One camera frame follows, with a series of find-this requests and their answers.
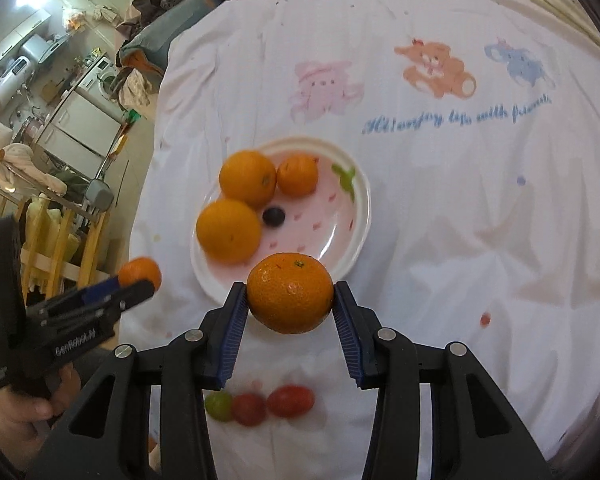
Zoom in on pale hanging garment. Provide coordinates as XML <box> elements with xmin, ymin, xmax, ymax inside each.
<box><xmin>0</xmin><ymin>142</ymin><xmax>68</xmax><ymax>193</ymax></box>

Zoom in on grey and orange pillow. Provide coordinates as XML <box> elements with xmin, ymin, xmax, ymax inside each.
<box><xmin>117</xmin><ymin>15</ymin><xmax>191</xmax><ymax>73</ymax></box>

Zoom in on small tangerine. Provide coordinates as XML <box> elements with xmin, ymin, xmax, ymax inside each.
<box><xmin>246</xmin><ymin>253</ymin><xmax>334</xmax><ymax>335</ymax></box>
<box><xmin>276</xmin><ymin>154</ymin><xmax>319</xmax><ymax>197</ymax></box>
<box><xmin>117</xmin><ymin>257</ymin><xmax>163</xmax><ymax>292</ymax></box>

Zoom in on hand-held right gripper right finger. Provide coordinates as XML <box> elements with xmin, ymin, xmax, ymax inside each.
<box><xmin>331</xmin><ymin>280</ymin><xmax>556</xmax><ymax>480</ymax></box>

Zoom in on white kitchen cabinets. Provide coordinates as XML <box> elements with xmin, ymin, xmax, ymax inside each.
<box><xmin>32</xmin><ymin>92</ymin><xmax>126</xmax><ymax>181</ymax></box>

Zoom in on floral sheet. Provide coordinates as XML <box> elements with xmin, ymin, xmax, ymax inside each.
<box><xmin>111</xmin><ymin>67</ymin><xmax>156</xmax><ymax>111</ymax></box>

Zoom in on wooden chair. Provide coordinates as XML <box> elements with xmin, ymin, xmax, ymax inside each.
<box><xmin>0</xmin><ymin>180</ymin><xmax>111</xmax><ymax>301</ymax></box>

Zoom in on red cherry tomato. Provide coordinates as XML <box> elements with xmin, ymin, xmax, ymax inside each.
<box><xmin>231</xmin><ymin>393</ymin><xmax>267</xmax><ymax>427</ymax></box>
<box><xmin>266</xmin><ymin>384</ymin><xmax>315</xmax><ymax>419</ymax></box>

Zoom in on person's left hand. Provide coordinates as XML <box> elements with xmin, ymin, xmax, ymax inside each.
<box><xmin>0</xmin><ymin>364</ymin><xmax>82</xmax><ymax>443</ymax></box>

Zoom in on green cherry tomato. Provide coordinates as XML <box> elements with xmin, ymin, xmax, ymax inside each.
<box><xmin>204</xmin><ymin>391</ymin><xmax>234</xmax><ymax>421</ymax></box>

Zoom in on white washing machine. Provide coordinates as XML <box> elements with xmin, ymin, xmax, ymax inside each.
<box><xmin>77</xmin><ymin>56</ymin><xmax>118</xmax><ymax>101</ymax></box>

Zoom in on pale yellow cloth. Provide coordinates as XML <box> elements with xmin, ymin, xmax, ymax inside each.
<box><xmin>20</xmin><ymin>195</ymin><xmax>81</xmax><ymax>266</ymax></box>

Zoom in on hanging orange bag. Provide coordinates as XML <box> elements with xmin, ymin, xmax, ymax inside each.
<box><xmin>62</xmin><ymin>7</ymin><xmax>88</xmax><ymax>31</ymax></box>

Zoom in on silver water heater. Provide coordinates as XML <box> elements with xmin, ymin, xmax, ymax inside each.
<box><xmin>0</xmin><ymin>57</ymin><xmax>31</xmax><ymax>113</ymax></box>

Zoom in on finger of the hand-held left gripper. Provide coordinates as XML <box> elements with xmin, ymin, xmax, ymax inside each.
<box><xmin>37</xmin><ymin>280</ymin><xmax>156</xmax><ymax>328</ymax></box>
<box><xmin>27</xmin><ymin>274</ymin><xmax>131</xmax><ymax>316</ymax></box>

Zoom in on white printed blanket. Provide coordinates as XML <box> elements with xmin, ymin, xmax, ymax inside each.
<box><xmin>115</xmin><ymin>0</ymin><xmax>600</xmax><ymax>480</ymax></box>

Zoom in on pink strawberry print plate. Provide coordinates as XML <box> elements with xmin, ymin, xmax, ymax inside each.
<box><xmin>190</xmin><ymin>135</ymin><xmax>372</xmax><ymax>306</ymax></box>

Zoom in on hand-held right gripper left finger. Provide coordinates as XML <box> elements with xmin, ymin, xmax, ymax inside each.
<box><xmin>27</xmin><ymin>281</ymin><xmax>251</xmax><ymax>480</ymax></box>

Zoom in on grey dustpan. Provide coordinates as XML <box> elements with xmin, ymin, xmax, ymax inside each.
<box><xmin>85</xmin><ymin>178</ymin><xmax>113</xmax><ymax>211</ymax></box>

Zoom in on large orange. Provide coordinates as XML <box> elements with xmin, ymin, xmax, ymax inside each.
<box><xmin>196</xmin><ymin>198</ymin><xmax>263</xmax><ymax>264</ymax></box>
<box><xmin>218</xmin><ymin>150</ymin><xmax>278</xmax><ymax>207</ymax></box>

